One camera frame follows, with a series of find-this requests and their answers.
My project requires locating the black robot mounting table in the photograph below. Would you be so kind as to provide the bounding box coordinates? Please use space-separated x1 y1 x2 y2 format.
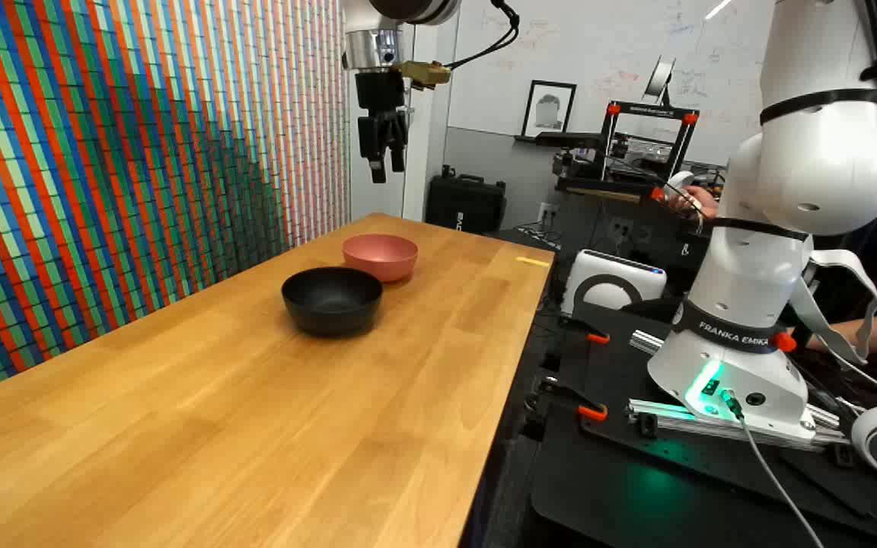
463 226 877 548

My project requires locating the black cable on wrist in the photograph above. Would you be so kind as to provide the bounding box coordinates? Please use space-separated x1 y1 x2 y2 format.
445 0 523 73

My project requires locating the brass wrist camera mount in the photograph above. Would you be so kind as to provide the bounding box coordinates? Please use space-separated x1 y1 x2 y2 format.
395 59 453 90

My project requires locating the white grey box device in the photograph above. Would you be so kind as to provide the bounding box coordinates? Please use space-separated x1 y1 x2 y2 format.
558 247 669 321

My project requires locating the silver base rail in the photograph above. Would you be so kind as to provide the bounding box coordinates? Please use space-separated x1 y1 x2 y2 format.
628 396 851 451

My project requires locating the black equipment case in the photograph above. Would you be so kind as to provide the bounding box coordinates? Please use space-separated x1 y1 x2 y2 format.
422 163 509 233

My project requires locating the black orange 3D printer frame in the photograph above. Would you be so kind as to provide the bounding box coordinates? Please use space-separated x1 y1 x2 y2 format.
596 97 704 191

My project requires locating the grey hanging strap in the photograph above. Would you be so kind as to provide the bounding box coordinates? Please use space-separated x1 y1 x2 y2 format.
790 247 877 372

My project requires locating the framed portrait picture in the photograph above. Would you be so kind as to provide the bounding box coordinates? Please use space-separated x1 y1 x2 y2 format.
519 75 583 142

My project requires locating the white cable at base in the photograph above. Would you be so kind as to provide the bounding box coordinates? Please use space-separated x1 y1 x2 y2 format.
724 400 828 548

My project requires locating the orange black clamp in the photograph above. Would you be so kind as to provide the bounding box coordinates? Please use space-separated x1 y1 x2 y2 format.
558 317 616 350
542 375 612 430

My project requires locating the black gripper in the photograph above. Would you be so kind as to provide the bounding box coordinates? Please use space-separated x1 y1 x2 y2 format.
354 67 411 185

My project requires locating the black bowl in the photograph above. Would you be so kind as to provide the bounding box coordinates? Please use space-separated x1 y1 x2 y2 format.
280 266 388 342

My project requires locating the pink bowl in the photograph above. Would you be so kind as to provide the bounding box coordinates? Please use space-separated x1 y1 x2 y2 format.
340 230 420 285

